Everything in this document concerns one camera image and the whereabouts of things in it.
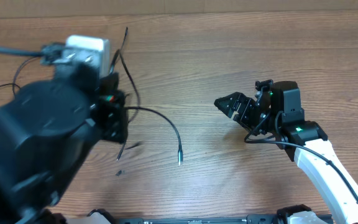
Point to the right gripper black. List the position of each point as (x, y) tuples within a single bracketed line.
[(248, 111)]

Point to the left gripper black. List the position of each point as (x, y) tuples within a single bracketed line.
[(106, 127)]

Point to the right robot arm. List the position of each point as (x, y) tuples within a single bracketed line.
[(275, 116)]

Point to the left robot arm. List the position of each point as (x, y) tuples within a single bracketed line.
[(46, 134)]

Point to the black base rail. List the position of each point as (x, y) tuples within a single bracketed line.
[(248, 219)]

